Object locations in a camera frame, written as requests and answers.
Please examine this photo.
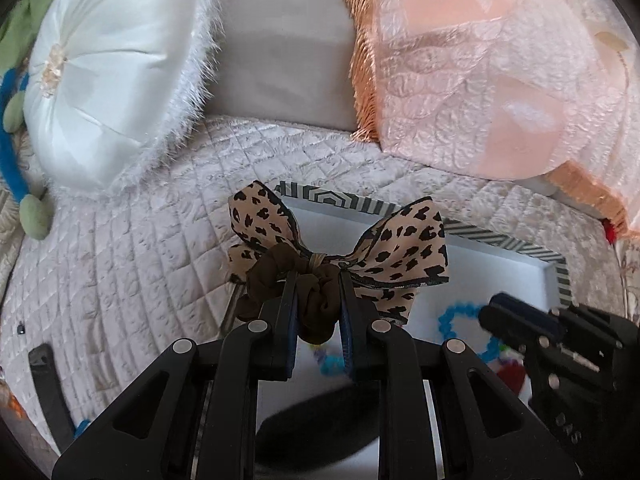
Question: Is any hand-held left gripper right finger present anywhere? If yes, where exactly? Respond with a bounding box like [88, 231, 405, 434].
[339, 270, 585, 480]

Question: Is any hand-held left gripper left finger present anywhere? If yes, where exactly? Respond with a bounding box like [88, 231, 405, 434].
[52, 270, 302, 480]

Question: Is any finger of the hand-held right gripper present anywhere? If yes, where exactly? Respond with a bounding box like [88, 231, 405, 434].
[477, 292, 568, 352]

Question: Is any blue bead bracelet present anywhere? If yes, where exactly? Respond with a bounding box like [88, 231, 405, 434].
[438, 302, 505, 361]

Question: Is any leopard bow brown scrunchie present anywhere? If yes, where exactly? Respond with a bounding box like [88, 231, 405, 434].
[227, 180, 450, 346]

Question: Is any red hair accessory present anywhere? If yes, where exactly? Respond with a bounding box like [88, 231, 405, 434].
[492, 355, 527, 395]

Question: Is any floral print cushion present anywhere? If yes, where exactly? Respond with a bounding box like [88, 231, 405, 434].
[616, 237, 640, 321]

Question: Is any cream quilted cover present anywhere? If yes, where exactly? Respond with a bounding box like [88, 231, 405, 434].
[0, 114, 640, 441]

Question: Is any pink fringed pillow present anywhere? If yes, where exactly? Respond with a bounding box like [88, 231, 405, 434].
[335, 0, 640, 241]

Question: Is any grey sofa backrest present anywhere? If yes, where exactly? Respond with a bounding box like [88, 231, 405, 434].
[215, 0, 363, 132]

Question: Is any white round fringed pillow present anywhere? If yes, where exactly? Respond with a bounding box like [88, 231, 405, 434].
[22, 0, 226, 196]

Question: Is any green and blue plush toy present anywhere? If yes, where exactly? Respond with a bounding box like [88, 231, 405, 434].
[0, 0, 78, 241]

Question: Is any multicoloured bead bracelet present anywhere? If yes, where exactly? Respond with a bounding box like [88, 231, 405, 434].
[311, 342, 351, 376]

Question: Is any black flat strap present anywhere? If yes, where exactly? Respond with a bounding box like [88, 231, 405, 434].
[28, 343, 77, 453]

